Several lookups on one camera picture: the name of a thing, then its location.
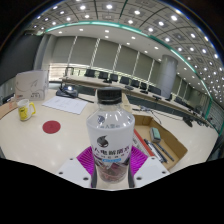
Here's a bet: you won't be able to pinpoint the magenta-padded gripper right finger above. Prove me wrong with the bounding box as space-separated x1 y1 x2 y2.
128 145 171 188

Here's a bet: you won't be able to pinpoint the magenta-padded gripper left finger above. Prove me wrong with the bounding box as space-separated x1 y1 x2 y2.
56 145 98 189

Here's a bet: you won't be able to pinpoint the clear water bottle black cap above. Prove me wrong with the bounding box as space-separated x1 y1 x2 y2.
85 87 136 184

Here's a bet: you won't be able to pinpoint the black whiteboard marker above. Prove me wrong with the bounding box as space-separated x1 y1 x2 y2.
154 141 175 163
143 138 167 164

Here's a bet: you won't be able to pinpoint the green whiteboard eraser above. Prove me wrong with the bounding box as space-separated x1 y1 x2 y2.
149 126 162 144

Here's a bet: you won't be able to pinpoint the open cardboard box red edge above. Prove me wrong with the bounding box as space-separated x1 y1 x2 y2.
132 114 189 171

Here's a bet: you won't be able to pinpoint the flat round red coaster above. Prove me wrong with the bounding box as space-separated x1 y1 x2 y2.
42 120 62 135

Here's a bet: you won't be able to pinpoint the white printed paper sheet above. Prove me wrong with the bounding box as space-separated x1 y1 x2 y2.
41 95 89 116

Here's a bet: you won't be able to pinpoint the black desk microphone base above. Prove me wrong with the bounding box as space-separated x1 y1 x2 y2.
182 115 194 128

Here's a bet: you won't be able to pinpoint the black desk phone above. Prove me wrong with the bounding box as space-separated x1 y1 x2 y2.
55 85 79 99

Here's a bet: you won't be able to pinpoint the long curved conference desk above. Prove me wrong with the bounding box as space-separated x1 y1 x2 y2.
59 74 214 128

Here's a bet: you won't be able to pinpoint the white mug yellow print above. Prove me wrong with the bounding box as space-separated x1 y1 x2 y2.
16 98 37 122

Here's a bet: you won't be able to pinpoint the row of black office chairs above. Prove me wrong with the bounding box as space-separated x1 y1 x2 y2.
83 68 201 108

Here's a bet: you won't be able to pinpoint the white copy paper carton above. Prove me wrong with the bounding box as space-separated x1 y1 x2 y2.
14 69 50 102

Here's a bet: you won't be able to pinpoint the recessed ceiling lights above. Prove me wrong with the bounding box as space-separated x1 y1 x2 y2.
29 0 224 101

